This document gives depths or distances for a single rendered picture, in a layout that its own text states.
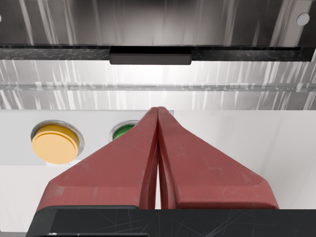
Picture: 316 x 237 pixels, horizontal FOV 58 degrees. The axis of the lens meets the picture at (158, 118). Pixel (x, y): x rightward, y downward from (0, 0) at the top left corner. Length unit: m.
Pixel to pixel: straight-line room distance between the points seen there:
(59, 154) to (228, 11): 0.18
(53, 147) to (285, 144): 0.31
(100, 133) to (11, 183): 0.27
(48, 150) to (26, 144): 0.03
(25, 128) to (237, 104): 0.19
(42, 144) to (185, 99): 0.13
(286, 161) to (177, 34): 0.32
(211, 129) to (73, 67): 0.22
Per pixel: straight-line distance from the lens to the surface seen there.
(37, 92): 0.25
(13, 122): 0.28
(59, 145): 0.26
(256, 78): 0.24
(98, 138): 0.27
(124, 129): 0.25
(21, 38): 0.22
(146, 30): 0.20
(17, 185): 0.51
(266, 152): 0.44
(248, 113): 0.39
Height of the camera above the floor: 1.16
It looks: 53 degrees down
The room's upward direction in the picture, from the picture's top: 179 degrees clockwise
